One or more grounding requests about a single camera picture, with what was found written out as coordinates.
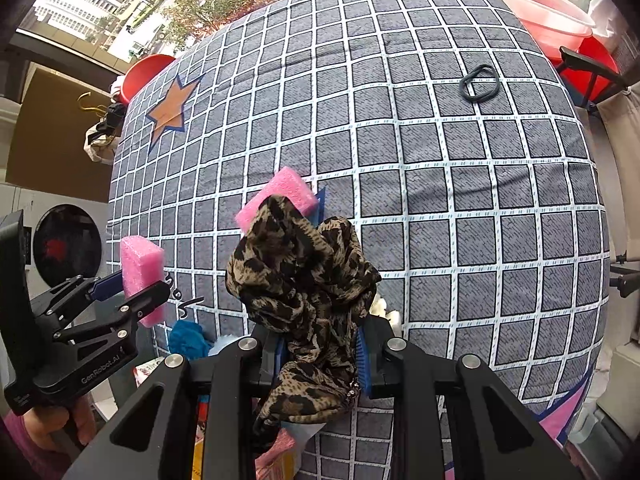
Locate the pink plastic basin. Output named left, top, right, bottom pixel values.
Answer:
left=477, top=0, right=596, bottom=53

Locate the black metal frame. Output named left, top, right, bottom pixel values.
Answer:
left=557, top=46, right=631, bottom=111

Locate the red plastic tub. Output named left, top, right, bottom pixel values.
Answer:
left=560, top=35, right=621, bottom=106

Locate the leopard print cloth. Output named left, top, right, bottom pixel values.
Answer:
left=225, top=195, right=382, bottom=453

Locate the black cloth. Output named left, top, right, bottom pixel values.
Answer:
left=87, top=102, right=126, bottom=143

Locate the blue crumpled cloth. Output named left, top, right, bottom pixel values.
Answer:
left=167, top=321, right=211, bottom=358

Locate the black hair tie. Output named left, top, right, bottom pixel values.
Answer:
left=459, top=65, right=500, bottom=102

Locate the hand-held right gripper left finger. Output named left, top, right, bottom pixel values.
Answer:
left=62, top=327, right=291, bottom=480

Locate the blue cloth piece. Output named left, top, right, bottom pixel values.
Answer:
left=305, top=186, right=327, bottom=226

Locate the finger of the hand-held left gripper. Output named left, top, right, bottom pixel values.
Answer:
left=50, top=281, right=172, bottom=347
left=29, top=271, right=125, bottom=327

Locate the white fluffy cloth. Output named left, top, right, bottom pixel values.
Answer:
left=370, top=296, right=403, bottom=336

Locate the grey checked blanket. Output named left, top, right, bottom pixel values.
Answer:
left=107, top=0, right=612, bottom=480

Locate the brown board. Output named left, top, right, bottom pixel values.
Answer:
left=5, top=62, right=128, bottom=206

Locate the person's left forearm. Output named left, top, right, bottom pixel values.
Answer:
left=0, top=412, right=66, bottom=480

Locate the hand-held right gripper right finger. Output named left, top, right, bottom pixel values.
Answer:
left=356, top=317, right=583, bottom=480

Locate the black metal bracket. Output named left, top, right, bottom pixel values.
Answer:
left=609, top=255, right=640, bottom=297

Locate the white flower print packet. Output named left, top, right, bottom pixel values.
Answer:
left=132, top=362, right=163, bottom=388

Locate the dark window frame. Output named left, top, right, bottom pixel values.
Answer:
left=12, top=27, right=128, bottom=81

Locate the person's left hand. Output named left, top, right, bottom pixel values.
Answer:
left=22, top=397, right=97, bottom=461

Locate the pink foam block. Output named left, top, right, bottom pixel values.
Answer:
left=235, top=166, right=319, bottom=233
left=120, top=235, right=167, bottom=329

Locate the white washing machine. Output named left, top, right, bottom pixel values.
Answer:
left=0, top=96, right=115, bottom=311

